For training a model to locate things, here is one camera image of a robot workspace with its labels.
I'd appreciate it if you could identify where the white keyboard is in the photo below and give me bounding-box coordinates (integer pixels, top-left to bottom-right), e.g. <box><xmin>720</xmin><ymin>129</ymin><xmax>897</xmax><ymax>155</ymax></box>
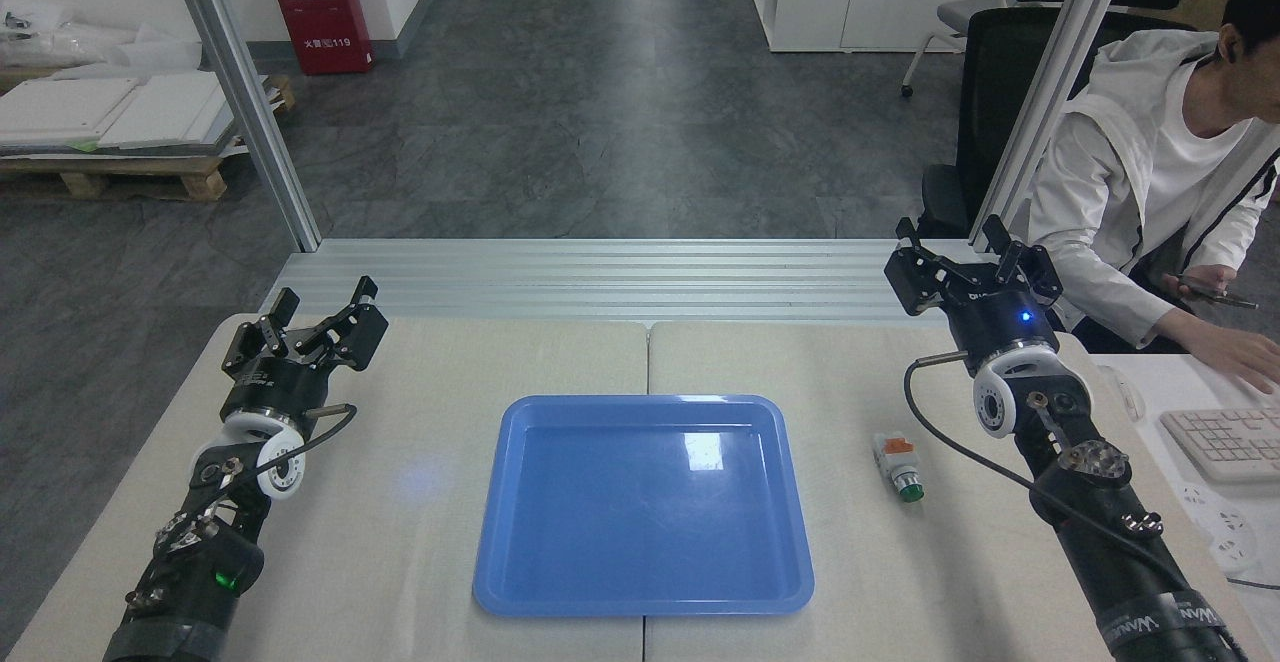
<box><xmin>1160</xmin><ymin>405</ymin><xmax>1280</xmax><ymax>485</ymax></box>

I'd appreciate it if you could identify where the green push button switch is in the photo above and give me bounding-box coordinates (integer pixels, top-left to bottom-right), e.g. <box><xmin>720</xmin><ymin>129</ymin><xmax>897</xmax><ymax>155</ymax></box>
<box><xmin>872</xmin><ymin>431</ymin><xmax>926</xmax><ymax>503</ymax></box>

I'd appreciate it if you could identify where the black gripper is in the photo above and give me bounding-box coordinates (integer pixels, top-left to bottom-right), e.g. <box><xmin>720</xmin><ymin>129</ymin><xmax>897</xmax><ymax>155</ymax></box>
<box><xmin>884</xmin><ymin>214</ymin><xmax>1063</xmax><ymax>363</ymax></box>
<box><xmin>220</xmin><ymin>277</ymin><xmax>389</xmax><ymax>429</ymax></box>

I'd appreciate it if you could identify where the dark smartphone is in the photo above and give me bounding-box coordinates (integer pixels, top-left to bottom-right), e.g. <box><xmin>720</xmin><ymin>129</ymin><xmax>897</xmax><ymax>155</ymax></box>
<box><xmin>1175</xmin><ymin>274</ymin><xmax>1259</xmax><ymax>310</ymax></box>

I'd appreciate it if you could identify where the silver aluminium post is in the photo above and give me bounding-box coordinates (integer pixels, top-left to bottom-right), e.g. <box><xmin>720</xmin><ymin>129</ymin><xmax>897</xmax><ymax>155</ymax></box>
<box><xmin>160</xmin><ymin>0</ymin><xmax>323</xmax><ymax>253</ymax></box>
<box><xmin>996</xmin><ymin>0</ymin><xmax>1139</xmax><ymax>243</ymax></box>

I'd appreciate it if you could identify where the stack of white boards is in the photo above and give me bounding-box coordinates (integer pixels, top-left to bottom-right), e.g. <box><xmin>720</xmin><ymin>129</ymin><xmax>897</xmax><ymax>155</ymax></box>
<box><xmin>0</xmin><ymin>70</ymin><xmax>267</xmax><ymax>156</ymax></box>

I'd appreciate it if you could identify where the white office chair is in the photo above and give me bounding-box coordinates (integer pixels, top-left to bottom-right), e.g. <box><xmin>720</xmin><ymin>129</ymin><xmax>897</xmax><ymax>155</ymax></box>
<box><xmin>900</xmin><ymin>0</ymin><xmax>1013</xmax><ymax>98</ymax></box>

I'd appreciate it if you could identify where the clear plastic wrapping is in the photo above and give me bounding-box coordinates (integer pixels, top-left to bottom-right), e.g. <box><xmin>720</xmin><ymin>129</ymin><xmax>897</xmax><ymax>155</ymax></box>
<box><xmin>0</xmin><ymin>0</ymin><xmax>201</xmax><ymax>75</ymax></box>

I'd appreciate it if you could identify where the white power strip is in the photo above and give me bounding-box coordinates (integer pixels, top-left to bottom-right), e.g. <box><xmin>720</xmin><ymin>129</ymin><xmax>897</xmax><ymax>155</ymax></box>
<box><xmin>1175</xmin><ymin>482</ymin><xmax>1259</xmax><ymax>573</ymax></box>

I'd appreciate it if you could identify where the wooden pallet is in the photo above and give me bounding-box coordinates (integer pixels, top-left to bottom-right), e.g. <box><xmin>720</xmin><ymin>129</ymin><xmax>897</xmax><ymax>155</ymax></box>
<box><xmin>0</xmin><ymin>75</ymin><xmax>297</xmax><ymax>203</ymax></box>

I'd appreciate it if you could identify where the black office chair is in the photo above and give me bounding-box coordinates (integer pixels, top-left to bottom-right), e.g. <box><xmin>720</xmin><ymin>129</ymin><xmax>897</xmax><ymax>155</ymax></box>
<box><xmin>918</xmin><ymin>0</ymin><xmax>1196</xmax><ymax>240</ymax></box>

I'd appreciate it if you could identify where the red fire extinguisher box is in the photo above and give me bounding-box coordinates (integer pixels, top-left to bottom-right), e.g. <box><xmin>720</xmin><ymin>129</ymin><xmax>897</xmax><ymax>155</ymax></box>
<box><xmin>263</xmin><ymin>0</ymin><xmax>375</xmax><ymax>76</ymax></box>

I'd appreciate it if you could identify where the blue plastic tray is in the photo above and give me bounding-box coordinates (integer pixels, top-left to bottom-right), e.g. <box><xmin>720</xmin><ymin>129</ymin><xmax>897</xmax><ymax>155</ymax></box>
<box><xmin>472</xmin><ymin>394</ymin><xmax>815</xmax><ymax>618</ymax></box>

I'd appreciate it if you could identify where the silver aluminium table frame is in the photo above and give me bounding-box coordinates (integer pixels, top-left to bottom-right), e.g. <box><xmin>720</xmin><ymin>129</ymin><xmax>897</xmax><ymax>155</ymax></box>
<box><xmin>262</xmin><ymin>238</ymin><xmax>1041</xmax><ymax>328</ymax></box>

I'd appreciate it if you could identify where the person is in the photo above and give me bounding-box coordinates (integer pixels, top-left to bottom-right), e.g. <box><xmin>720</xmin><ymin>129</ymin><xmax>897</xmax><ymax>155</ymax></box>
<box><xmin>1028</xmin><ymin>0</ymin><xmax>1280</xmax><ymax>395</ymax></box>

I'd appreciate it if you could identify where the person's left hand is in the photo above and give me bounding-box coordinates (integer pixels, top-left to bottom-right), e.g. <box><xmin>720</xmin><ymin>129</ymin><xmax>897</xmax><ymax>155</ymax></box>
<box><xmin>1163</xmin><ymin>264</ymin><xmax>1239</xmax><ymax>301</ymax></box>

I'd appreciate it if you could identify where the person's right hand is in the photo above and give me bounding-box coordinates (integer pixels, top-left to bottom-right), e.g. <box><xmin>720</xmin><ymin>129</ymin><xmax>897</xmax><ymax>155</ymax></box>
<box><xmin>1183</xmin><ymin>314</ymin><xmax>1280</xmax><ymax>395</ymax></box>

